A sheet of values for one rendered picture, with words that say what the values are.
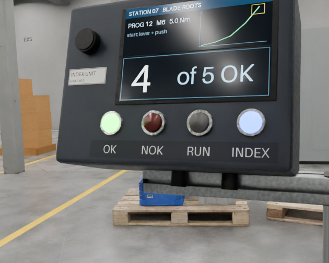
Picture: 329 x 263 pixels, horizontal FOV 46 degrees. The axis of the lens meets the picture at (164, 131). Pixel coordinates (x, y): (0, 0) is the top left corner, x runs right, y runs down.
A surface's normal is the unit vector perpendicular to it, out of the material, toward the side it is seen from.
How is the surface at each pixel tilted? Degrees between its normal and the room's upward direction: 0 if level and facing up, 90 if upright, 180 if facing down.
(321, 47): 90
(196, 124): 80
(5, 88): 90
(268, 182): 90
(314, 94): 90
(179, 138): 75
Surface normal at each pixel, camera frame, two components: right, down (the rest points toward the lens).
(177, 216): -0.12, 0.10
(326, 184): -0.38, 0.10
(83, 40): -0.38, -0.16
